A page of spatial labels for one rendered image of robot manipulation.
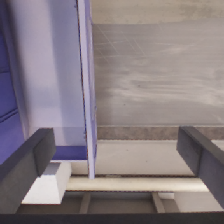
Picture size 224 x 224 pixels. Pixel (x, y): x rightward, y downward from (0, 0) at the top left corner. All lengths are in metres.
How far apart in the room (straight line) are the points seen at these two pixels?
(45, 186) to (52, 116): 0.15
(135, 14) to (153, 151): 0.31
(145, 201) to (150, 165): 0.09
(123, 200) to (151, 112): 0.24
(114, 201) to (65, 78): 0.32
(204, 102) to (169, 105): 0.08
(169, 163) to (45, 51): 0.39
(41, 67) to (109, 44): 0.15
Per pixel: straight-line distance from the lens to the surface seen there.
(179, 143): 0.17
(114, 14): 0.36
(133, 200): 0.48
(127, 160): 0.44
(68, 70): 0.37
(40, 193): 0.40
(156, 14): 0.37
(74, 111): 0.39
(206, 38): 0.40
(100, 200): 0.48
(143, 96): 0.37
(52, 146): 0.17
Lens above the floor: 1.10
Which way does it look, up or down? 70 degrees down
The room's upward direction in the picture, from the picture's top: 177 degrees counter-clockwise
